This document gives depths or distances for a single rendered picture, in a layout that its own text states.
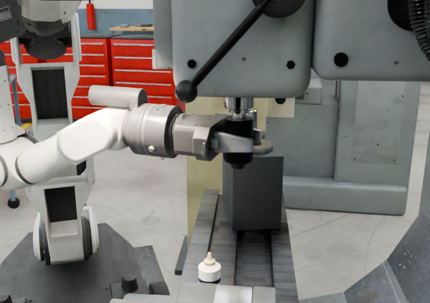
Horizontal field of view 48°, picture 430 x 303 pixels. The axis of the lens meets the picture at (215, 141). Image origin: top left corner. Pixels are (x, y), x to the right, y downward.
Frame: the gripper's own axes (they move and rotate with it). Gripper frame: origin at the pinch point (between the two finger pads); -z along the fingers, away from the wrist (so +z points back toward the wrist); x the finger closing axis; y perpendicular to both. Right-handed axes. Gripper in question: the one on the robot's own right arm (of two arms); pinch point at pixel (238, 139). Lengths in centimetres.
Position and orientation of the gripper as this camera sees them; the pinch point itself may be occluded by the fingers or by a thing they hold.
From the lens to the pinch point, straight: 77.7
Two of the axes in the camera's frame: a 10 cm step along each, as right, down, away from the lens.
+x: 3.3, -2.7, 9.0
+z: -9.4, -1.0, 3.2
